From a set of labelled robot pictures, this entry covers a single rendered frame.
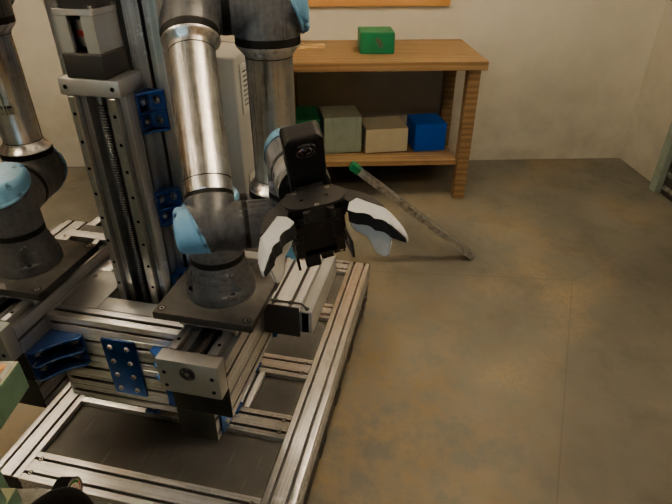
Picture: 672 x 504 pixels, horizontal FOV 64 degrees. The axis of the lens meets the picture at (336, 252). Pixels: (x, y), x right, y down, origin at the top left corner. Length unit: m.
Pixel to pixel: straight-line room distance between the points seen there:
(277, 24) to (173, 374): 0.69
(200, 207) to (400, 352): 1.57
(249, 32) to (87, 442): 1.29
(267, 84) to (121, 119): 0.34
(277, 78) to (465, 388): 1.49
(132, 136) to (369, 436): 1.27
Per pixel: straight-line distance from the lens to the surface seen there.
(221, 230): 0.80
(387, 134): 3.45
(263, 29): 0.96
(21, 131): 1.44
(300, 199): 0.62
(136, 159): 1.23
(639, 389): 2.39
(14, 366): 1.03
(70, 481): 1.11
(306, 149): 0.60
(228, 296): 1.15
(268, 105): 1.01
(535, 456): 2.02
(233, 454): 1.67
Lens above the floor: 1.52
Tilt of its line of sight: 32 degrees down
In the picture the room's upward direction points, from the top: straight up
